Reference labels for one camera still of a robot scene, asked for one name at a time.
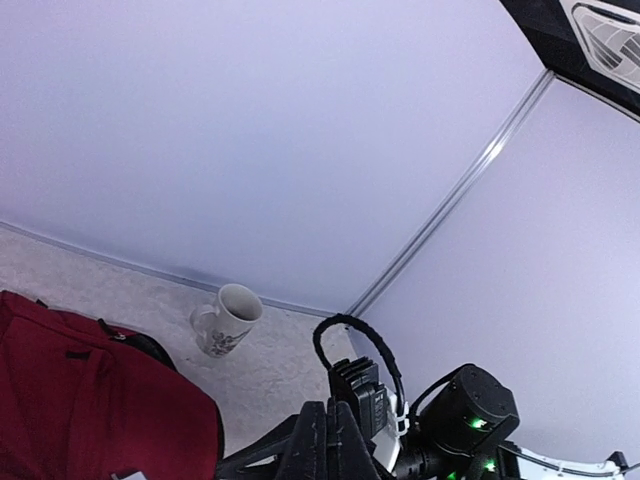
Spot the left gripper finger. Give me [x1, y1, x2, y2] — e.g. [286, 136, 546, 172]
[279, 399, 390, 480]

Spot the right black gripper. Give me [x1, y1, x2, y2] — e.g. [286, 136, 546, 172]
[216, 417, 396, 480]

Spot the red backpack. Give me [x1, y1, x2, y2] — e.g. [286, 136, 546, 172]
[1, 291, 224, 479]

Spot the white tablet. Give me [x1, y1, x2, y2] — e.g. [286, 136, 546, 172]
[109, 469, 147, 480]

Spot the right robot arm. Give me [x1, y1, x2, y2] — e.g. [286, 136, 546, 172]
[215, 358, 639, 479]

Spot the white patterned ceramic mug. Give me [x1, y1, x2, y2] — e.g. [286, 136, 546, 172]
[189, 284, 263, 358]

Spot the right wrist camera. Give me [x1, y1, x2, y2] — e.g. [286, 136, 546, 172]
[328, 357, 409, 473]

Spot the right aluminium frame post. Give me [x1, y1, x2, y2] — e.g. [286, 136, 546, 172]
[347, 69, 555, 316]

